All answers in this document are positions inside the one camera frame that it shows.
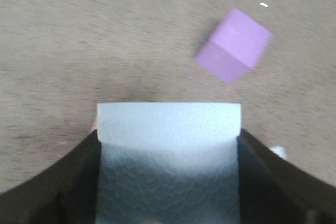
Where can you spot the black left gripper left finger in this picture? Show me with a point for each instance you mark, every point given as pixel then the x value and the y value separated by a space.
pixel 65 192

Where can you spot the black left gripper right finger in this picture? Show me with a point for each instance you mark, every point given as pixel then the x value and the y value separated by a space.
pixel 315 197

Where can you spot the light blue foam cube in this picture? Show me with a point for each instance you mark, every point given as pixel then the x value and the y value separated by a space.
pixel 168 162

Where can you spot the pink foam cube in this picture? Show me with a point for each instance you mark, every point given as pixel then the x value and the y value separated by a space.
pixel 94 126

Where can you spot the near purple foam cube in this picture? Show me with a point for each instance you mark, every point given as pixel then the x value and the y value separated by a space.
pixel 235 47

